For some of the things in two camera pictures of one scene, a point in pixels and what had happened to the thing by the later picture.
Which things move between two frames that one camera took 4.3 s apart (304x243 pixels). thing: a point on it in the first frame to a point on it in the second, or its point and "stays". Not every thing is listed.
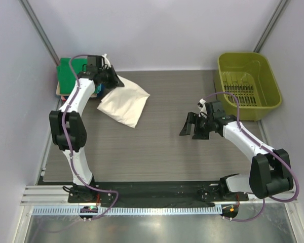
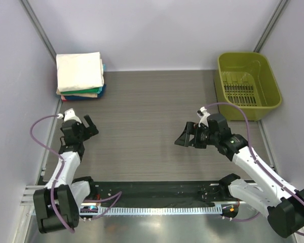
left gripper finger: [116, 82] to [94, 131]
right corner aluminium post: [270, 26] stays
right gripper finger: [192, 117] to [191, 127]
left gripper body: [106, 73] to [84, 133]
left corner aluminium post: [36, 24] stays
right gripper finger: [186, 129] to [185, 139]
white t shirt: [125, 103] to [77, 71]
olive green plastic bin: [249, 76] stays
